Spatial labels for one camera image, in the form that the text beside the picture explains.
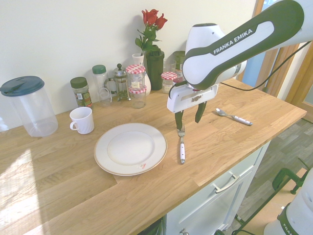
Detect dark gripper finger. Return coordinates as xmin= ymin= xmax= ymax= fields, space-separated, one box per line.
xmin=195 ymin=100 xmax=207 ymax=123
xmin=175 ymin=110 xmax=184 ymax=133

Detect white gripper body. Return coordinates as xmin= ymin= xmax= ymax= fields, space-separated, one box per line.
xmin=167 ymin=83 xmax=219 ymax=114

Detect white-handled steel fork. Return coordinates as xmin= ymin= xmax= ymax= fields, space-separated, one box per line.
xmin=176 ymin=124 xmax=186 ymax=165

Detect white gold-rimmed dinner plate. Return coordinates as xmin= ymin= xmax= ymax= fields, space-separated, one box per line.
xmin=94 ymin=123 xmax=168 ymax=176

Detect labelled jar red checked lid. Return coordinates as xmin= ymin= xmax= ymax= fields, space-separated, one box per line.
xmin=160 ymin=71 xmax=178 ymax=94

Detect clear glass tumbler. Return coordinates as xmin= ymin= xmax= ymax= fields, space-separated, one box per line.
xmin=163 ymin=58 xmax=177 ymax=74

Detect green plastic pot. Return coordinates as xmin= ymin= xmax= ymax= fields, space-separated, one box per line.
xmin=173 ymin=50 xmax=186 ymax=71

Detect short jar red checked lid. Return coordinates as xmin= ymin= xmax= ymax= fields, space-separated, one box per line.
xmin=128 ymin=84 xmax=147 ymax=109

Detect dark green shaker bottle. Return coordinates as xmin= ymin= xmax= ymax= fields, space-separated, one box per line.
xmin=143 ymin=45 xmax=164 ymax=91

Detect tall jar red checked lid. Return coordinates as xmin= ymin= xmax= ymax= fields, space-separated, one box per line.
xmin=125 ymin=64 xmax=146 ymax=89

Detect glass french press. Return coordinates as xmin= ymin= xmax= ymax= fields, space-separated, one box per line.
xmin=105 ymin=63 xmax=132 ymax=102

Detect red roses with green leaves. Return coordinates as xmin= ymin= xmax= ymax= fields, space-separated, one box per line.
xmin=134 ymin=9 xmax=168 ymax=56

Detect clear bottle with green cap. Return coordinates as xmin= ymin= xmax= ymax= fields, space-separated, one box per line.
xmin=92 ymin=64 xmax=111 ymax=108

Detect white ceramic mug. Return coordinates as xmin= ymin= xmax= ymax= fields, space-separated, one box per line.
xmin=69 ymin=106 xmax=95 ymax=135

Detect spice jar green lid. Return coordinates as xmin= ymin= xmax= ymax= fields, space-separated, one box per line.
xmin=70 ymin=76 xmax=94 ymax=110

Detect green clamp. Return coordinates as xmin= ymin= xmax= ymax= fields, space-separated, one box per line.
xmin=271 ymin=167 xmax=309 ymax=194

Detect clear pitcher with blue lid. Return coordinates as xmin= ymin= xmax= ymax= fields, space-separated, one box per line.
xmin=0 ymin=75 xmax=59 ymax=137

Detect white-handled steel spoon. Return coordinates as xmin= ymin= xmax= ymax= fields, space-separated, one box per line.
xmin=215 ymin=108 xmax=253 ymax=127

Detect silver drawer handle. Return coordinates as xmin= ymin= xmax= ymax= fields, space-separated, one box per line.
xmin=210 ymin=171 xmax=240 ymax=194

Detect white drawer with handle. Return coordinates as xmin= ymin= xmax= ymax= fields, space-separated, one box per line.
xmin=166 ymin=141 xmax=272 ymax=235

